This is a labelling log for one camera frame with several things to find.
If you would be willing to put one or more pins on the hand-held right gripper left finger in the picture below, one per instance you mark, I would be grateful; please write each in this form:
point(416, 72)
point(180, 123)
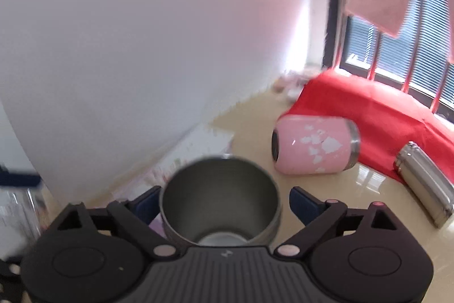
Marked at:
point(148, 202)

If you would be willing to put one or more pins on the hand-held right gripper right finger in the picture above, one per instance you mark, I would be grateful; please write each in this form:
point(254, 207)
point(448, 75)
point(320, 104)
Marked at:
point(300, 202)

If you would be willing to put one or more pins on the pink cup with white patches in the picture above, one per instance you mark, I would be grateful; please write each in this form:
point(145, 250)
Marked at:
point(312, 146)

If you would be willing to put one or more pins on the steel cup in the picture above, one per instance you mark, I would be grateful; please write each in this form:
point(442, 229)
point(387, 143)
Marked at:
point(220, 203)

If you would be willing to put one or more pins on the red cloth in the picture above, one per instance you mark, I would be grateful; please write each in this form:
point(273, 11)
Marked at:
point(376, 111)

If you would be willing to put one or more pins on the silver steel flask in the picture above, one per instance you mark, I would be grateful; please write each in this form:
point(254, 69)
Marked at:
point(425, 182)

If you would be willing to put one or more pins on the clear plastic container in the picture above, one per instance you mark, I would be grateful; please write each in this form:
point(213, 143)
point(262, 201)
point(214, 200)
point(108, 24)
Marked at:
point(17, 214)

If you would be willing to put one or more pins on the window with metal bars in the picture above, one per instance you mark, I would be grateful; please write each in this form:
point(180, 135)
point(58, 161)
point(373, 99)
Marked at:
point(408, 47)

